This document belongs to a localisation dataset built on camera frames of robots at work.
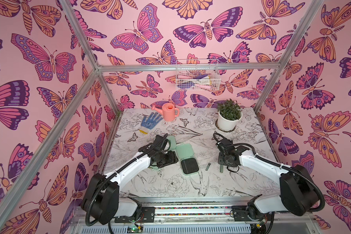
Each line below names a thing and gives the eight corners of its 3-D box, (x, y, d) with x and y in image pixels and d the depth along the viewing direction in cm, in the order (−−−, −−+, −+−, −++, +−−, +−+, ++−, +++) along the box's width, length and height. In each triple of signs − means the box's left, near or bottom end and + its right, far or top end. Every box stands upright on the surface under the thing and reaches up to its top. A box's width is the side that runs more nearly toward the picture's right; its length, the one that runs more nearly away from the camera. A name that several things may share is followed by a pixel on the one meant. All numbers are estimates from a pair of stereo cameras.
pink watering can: (153, 117, 119) (151, 107, 110) (158, 110, 124) (156, 99, 115) (175, 123, 115) (174, 113, 105) (179, 115, 120) (179, 104, 111)
